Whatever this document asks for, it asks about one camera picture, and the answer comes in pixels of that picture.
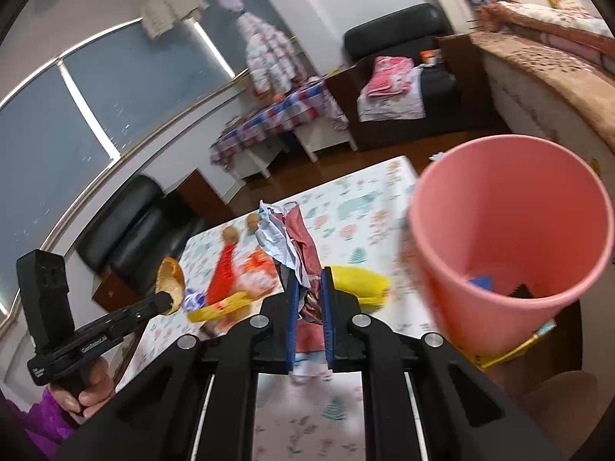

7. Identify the brown leaf patterned blanket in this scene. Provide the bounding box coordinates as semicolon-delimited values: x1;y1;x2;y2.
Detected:
470;31;615;147

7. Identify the white bed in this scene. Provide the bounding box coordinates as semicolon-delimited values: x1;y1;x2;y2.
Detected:
422;0;615;176

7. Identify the pink folded blanket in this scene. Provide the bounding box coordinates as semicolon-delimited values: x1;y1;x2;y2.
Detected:
366;56;415;99

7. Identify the yellow snack wrapper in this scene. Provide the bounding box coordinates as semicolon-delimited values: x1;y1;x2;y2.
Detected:
187;294;263;323

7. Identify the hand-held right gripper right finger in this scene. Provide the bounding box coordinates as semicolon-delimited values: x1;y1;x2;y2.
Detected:
320;265;565;461

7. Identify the orange white snack wrapper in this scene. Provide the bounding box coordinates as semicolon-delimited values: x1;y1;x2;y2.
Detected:
234;249;280;299

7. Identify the brown bread piece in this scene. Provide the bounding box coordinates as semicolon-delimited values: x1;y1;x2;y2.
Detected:
156;257;186;317

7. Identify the white floral cloth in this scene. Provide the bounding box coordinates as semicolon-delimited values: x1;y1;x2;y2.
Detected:
356;67;426;123

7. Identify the yellow blue stick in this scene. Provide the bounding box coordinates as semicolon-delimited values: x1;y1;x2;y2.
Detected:
475;319;558;371

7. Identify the purple candy wrapper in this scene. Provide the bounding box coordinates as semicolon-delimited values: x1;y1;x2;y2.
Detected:
183;288;208;314

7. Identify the person's left hand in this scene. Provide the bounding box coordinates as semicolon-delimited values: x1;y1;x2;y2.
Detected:
49;359;117;421

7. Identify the red snack wrapper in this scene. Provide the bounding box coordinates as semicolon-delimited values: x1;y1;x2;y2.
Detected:
206;239;241;309

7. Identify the plaid tablecloth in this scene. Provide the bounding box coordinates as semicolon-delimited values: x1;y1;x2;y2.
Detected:
210;77;347;172

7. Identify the colourful paper wrapper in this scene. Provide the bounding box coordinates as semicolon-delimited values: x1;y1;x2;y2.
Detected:
254;200;337;385

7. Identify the orange dotted quilt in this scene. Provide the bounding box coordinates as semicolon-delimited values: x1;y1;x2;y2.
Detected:
480;0;615;55

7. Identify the curved bay window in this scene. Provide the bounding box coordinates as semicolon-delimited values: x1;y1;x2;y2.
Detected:
0;10;246;313

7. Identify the brown round stool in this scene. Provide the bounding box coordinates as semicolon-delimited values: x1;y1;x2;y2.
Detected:
518;371;612;461

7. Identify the pink plastic bucket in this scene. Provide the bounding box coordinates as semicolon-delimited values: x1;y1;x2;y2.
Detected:
408;135;611;358

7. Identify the black leather armchair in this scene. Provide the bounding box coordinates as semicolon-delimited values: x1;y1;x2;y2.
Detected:
76;169;236;320
327;4;500;152

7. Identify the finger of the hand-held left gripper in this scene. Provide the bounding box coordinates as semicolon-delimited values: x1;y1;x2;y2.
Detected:
103;295;175;342

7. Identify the white desk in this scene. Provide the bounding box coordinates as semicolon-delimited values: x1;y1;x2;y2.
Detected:
235;122;359;178

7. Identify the floral padded jacket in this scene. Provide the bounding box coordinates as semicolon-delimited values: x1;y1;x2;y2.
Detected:
238;10;306;99

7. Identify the person's left forearm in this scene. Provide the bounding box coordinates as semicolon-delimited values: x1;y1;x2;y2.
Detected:
0;386;78;461

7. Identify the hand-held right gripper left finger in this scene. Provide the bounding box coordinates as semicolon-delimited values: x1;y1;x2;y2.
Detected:
58;269;301;461

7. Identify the cream ceiling lamp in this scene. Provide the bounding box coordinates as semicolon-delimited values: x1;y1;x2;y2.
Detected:
140;0;210;39

